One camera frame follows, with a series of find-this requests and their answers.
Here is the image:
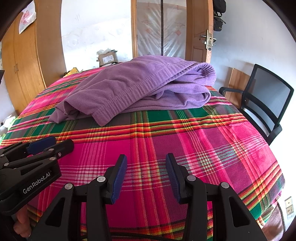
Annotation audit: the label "purple fleece garment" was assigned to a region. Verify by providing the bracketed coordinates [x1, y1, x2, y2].
[49, 55, 216, 126]

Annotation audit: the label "person's left hand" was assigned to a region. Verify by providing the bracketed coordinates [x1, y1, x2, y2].
[14, 205, 32, 238]

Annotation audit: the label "yellow box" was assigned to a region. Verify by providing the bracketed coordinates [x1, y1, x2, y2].
[63, 67, 82, 77]

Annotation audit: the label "pink plaid tablecloth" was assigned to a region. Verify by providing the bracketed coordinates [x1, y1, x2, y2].
[1, 69, 285, 239]

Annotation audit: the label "wooden wardrobe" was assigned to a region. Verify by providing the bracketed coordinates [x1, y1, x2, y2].
[2, 1, 66, 114]

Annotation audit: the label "black mesh office chair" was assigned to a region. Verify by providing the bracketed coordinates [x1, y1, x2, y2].
[219, 64, 294, 145]

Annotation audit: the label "white red plastic bag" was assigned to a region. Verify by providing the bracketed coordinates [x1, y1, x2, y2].
[18, 1, 37, 34]

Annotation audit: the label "plastic covered door screen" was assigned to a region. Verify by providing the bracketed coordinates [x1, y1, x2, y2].
[132, 1, 187, 59]

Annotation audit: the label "black bags on hook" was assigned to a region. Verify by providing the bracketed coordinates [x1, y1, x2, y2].
[213, 0, 226, 32]

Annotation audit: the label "wooden board against wall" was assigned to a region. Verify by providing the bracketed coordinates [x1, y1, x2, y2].
[225, 68, 250, 108]

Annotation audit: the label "wooden door with handle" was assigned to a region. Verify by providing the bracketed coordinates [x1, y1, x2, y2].
[185, 0, 214, 63]

